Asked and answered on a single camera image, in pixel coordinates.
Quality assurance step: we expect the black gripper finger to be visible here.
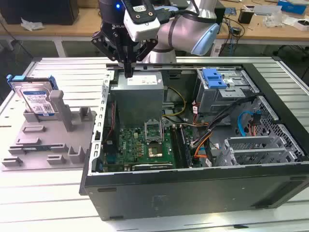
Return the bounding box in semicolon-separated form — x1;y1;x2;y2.
129;38;158;79
91;30;130;78

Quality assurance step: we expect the hard disk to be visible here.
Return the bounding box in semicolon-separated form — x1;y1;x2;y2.
6;74;56;117

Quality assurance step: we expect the orange power wire black plug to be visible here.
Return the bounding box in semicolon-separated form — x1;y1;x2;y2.
250;115;264;137

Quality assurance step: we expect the metal disk bay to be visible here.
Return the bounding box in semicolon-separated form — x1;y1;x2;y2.
216;136;304;167

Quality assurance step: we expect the wooden desk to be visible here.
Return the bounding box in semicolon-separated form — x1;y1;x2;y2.
0;0;309;42

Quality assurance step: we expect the grey power supply unit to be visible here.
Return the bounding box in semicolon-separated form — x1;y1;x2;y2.
110;71;167;129

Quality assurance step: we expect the large black box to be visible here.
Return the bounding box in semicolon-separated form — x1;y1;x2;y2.
0;0;80;26

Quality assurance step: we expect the metal socket cover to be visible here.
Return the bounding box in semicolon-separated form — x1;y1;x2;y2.
144;119;165;144

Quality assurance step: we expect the blue plastic cage latch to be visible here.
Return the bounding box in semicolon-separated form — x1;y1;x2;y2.
202;69;228;89

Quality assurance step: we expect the crumpled white paper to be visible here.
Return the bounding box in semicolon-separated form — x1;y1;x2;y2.
20;17;45;31

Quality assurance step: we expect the metal drive cage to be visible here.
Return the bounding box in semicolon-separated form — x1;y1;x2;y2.
194;69;260;117

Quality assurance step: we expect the green motherboard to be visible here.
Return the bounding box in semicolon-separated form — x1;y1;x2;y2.
103;125;201;171

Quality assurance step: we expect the CPU socket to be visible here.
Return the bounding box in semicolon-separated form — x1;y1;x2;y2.
147;142;165;160

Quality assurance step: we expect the brown and black box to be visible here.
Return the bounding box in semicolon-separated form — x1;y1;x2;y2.
238;8;254;24

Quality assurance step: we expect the grey parts rack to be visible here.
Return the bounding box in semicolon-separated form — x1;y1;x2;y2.
0;89;97;172

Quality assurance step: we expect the black graphics card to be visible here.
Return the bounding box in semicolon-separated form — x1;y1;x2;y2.
131;162;174;171

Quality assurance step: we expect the green RAM stick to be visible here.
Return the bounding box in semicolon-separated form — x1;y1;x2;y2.
21;144;53;152

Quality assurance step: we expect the white flat tray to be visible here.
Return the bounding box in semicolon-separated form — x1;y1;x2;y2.
253;5;282;15

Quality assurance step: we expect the clear plastic bag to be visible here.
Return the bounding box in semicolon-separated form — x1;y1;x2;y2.
264;11;283;27

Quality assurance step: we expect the black PC case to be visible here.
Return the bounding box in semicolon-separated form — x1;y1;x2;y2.
79;62;309;222

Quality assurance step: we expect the blue cardboard box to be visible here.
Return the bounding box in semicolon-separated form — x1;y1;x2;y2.
277;0;307;15

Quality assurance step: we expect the small white box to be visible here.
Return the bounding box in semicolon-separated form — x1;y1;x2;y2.
293;19;309;31

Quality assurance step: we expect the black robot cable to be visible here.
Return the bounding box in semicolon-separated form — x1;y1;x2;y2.
154;0;201;25

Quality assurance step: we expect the yellow and black wire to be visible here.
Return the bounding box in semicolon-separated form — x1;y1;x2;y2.
164;86;188;123

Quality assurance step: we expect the black sleeved cable bundle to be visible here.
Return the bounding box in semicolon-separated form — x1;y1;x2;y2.
193;95;258;167

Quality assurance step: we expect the coloured wire bundle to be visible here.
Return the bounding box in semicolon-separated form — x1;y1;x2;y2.
190;129;213;148

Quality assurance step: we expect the blue data wire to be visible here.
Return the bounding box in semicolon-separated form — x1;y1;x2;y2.
237;110;263;137

